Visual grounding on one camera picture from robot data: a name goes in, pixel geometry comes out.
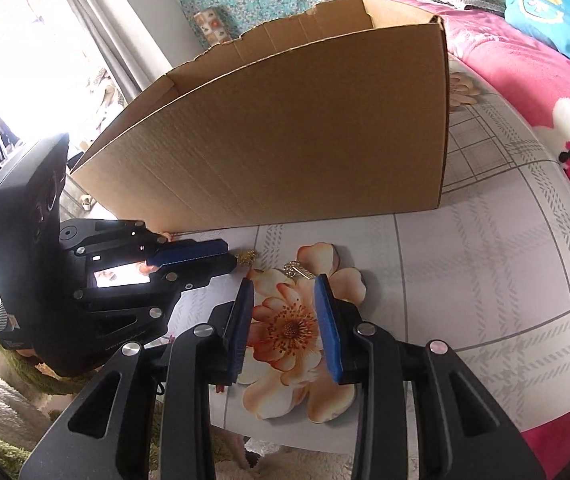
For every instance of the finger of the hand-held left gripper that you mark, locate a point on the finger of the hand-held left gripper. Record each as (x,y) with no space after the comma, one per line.
(205,267)
(190,252)

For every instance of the cyan printed blanket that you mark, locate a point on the cyan printed blanket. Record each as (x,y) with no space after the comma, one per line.
(555,20)

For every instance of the gold leaf charm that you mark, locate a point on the gold leaf charm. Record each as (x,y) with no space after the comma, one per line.
(246,256)

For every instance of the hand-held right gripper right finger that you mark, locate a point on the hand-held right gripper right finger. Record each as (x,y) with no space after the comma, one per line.
(327,325)

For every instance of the brown cardboard box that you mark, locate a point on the brown cardboard box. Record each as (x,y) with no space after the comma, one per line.
(265,135)

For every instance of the pink floral blanket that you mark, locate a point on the pink floral blanket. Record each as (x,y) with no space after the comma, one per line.
(515,85)

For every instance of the grey window curtain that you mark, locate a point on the grey window curtain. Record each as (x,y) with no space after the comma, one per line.
(100,25)

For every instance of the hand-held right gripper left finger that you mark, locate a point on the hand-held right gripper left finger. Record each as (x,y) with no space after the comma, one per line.
(242,330)

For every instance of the orange patterned box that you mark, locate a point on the orange patterned box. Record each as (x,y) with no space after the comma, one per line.
(211,25)

